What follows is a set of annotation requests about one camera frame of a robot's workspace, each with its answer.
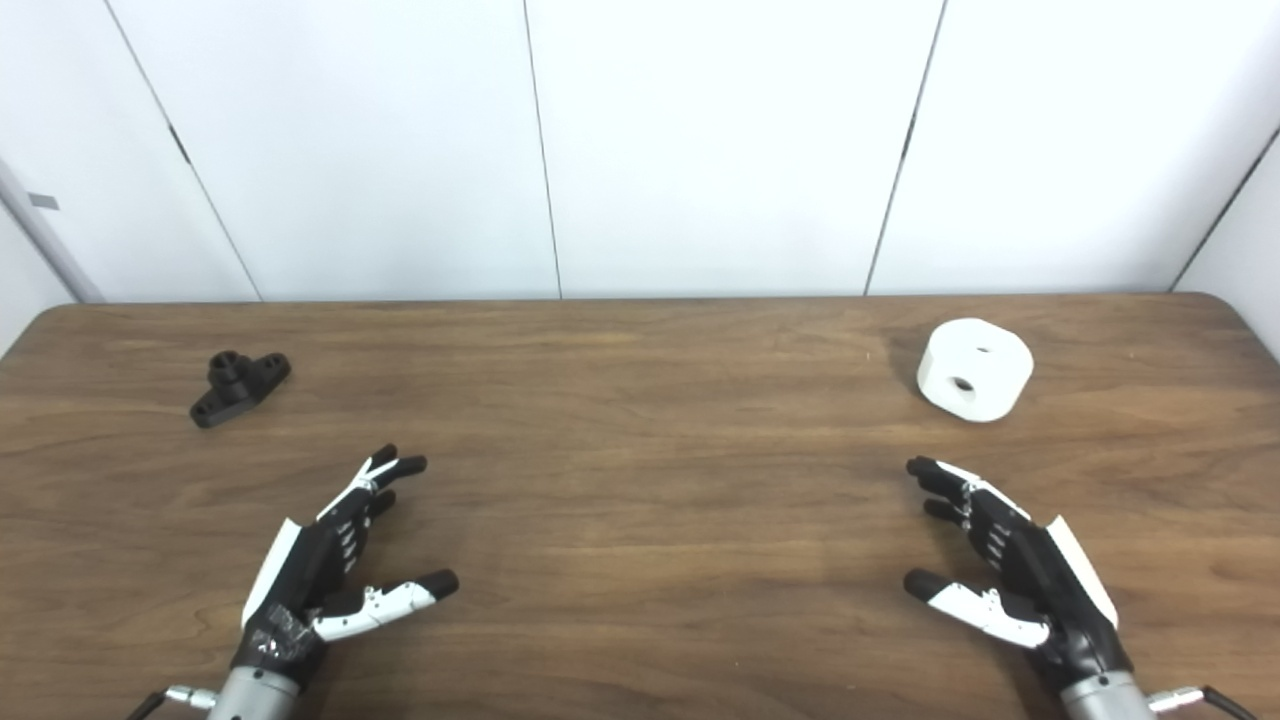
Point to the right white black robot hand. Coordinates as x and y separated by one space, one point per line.
1055 590

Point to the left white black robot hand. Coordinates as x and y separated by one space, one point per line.
305 570

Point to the black flanged holder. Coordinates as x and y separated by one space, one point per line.
240 388

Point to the round white plastic piece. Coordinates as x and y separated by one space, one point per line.
975 365

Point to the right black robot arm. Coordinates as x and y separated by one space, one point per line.
1105 700

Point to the gray wall corner post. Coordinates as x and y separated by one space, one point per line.
50 240

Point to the small gray wall tag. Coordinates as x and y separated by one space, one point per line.
43 201

